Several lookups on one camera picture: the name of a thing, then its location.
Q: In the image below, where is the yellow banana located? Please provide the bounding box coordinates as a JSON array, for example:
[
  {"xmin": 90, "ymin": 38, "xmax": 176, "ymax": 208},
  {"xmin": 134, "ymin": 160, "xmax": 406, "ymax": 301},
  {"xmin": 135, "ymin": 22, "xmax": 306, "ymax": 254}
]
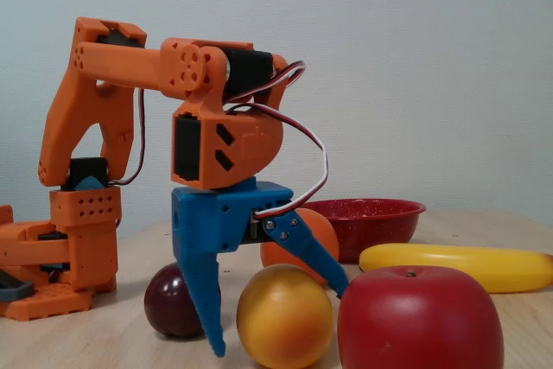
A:
[{"xmin": 359, "ymin": 243, "xmax": 553, "ymax": 294}]

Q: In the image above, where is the dark red arm cable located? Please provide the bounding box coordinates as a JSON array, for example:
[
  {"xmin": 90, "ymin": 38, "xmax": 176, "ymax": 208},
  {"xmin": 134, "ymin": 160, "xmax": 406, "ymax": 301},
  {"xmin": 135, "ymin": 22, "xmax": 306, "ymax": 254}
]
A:
[{"xmin": 107, "ymin": 87, "xmax": 147, "ymax": 188}]

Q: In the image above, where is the red apple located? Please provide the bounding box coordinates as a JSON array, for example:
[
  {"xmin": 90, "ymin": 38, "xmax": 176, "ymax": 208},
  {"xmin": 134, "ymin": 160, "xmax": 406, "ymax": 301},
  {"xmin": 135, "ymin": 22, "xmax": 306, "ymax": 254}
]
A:
[{"xmin": 337, "ymin": 264, "xmax": 505, "ymax": 369}]

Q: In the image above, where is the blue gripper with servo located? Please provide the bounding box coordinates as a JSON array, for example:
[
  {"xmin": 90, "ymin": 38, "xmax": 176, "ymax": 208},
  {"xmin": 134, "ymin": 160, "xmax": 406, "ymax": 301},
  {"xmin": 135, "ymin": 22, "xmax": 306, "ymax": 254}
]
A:
[{"xmin": 171, "ymin": 176, "xmax": 350, "ymax": 359}]

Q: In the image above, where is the red speckled bowl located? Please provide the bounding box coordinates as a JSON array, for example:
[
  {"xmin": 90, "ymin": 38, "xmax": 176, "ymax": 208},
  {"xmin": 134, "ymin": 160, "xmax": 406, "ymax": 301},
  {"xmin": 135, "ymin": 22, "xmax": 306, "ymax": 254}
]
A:
[{"xmin": 300, "ymin": 198, "xmax": 428, "ymax": 264}]

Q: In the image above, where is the grey table clamp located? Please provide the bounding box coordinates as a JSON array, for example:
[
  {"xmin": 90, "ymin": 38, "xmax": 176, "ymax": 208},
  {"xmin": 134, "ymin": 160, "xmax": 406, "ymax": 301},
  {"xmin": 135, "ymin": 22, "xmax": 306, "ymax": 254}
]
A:
[{"xmin": 0, "ymin": 268, "xmax": 35, "ymax": 303}]

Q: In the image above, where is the orange fruit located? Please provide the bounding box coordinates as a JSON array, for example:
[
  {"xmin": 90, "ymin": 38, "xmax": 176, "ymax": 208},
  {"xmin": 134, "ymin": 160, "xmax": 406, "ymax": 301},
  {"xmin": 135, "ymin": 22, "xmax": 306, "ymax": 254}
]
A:
[{"xmin": 259, "ymin": 207, "xmax": 340, "ymax": 286}]

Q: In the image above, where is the dark purple plum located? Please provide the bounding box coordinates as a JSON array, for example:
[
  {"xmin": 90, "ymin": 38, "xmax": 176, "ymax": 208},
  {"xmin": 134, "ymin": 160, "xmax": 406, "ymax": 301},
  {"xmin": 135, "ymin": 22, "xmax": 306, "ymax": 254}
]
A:
[{"xmin": 143, "ymin": 261, "xmax": 207, "ymax": 339}]

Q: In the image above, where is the orange robot base plate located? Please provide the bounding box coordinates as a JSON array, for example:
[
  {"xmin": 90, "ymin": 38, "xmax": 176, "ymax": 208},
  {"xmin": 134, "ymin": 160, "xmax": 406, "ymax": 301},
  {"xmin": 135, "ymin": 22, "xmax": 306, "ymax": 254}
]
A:
[{"xmin": 0, "ymin": 204, "xmax": 96, "ymax": 322}]

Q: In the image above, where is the yellow orange peach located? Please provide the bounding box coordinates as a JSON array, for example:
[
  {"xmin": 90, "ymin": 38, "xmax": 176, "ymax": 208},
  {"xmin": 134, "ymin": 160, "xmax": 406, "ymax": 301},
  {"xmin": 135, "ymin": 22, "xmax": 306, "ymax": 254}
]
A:
[{"xmin": 236, "ymin": 263, "xmax": 335, "ymax": 369}]

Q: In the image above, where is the red white black gripper cable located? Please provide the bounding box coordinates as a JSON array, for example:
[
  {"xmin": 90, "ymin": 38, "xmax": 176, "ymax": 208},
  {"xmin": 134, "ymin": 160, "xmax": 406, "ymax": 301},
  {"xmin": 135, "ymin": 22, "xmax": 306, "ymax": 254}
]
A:
[{"xmin": 222, "ymin": 60, "xmax": 329, "ymax": 219}]

